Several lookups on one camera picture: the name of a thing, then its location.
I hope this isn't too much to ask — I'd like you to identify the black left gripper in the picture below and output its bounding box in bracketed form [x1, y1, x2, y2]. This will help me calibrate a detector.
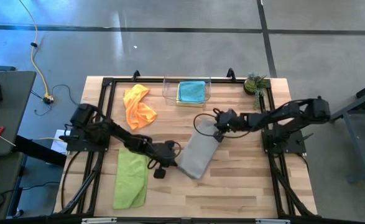
[152, 146, 179, 180]

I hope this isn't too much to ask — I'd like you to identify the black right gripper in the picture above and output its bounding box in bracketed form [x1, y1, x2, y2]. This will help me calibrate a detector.
[213, 108, 244, 143]

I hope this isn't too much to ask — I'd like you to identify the grey microfiber towel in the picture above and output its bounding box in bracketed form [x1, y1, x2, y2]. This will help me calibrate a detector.
[176, 119, 222, 180]

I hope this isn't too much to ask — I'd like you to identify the green microfiber towel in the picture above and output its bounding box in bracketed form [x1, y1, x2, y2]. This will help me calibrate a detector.
[113, 146, 150, 210]

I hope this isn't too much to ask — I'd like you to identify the teal microfiber towel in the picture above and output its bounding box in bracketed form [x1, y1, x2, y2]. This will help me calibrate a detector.
[178, 80, 206, 105]

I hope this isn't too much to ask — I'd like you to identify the orange microfiber towel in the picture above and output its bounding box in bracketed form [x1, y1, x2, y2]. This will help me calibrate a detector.
[122, 83, 158, 131]

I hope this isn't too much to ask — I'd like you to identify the small potted green plant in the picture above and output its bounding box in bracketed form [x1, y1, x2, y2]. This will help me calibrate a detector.
[243, 72, 272, 110]

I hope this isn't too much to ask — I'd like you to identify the clear plastic bin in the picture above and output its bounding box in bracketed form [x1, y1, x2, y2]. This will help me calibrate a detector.
[162, 74, 213, 108]

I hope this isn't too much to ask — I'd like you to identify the white paper sheet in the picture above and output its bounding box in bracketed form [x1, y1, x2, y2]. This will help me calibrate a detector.
[55, 129, 71, 155]

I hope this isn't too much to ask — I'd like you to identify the black desk beam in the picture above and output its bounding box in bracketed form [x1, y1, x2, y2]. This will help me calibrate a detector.
[14, 135, 68, 167]

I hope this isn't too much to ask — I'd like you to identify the dark metal stand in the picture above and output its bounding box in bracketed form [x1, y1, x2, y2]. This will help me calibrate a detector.
[330, 77, 365, 183]

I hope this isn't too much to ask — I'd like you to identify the dark low desk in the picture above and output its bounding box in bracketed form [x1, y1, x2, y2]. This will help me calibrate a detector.
[0, 151, 26, 220]

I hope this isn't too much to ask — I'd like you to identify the grey side desk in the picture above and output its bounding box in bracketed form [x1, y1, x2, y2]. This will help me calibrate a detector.
[0, 70, 37, 156]

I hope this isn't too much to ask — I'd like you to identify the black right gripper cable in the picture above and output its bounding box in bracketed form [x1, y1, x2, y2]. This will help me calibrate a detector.
[193, 107, 254, 139]

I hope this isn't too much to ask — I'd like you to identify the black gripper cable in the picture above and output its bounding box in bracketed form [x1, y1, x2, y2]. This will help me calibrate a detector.
[146, 140, 183, 170]
[193, 107, 254, 139]

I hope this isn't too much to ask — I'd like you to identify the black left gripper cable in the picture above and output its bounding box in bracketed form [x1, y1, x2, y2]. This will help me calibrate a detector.
[146, 140, 183, 170]

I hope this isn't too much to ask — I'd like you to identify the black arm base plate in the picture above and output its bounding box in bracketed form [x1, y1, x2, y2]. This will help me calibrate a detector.
[261, 129, 307, 154]
[65, 127, 112, 152]

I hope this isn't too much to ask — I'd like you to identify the white strip bracket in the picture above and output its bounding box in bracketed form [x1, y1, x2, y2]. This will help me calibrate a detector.
[256, 218, 291, 224]
[81, 217, 118, 224]

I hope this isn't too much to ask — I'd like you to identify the black aluminium rail frame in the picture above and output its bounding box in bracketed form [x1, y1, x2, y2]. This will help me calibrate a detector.
[53, 68, 320, 224]

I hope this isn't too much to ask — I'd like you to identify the yellow floor cable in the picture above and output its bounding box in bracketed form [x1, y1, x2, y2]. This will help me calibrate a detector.
[18, 0, 55, 105]

